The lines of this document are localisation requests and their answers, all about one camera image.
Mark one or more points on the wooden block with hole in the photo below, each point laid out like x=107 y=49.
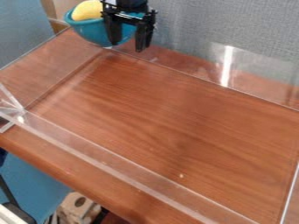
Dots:
x=77 y=209

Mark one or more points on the yellow toy banana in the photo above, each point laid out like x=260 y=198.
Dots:
x=87 y=10

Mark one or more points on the clear acrylic table barrier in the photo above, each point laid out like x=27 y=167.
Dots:
x=172 y=139

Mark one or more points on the blue plastic bowl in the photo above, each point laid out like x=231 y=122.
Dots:
x=91 y=30

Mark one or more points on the wooden shelf in background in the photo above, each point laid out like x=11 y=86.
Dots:
x=55 y=9

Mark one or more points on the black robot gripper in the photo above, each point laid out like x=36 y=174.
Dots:
x=129 y=11

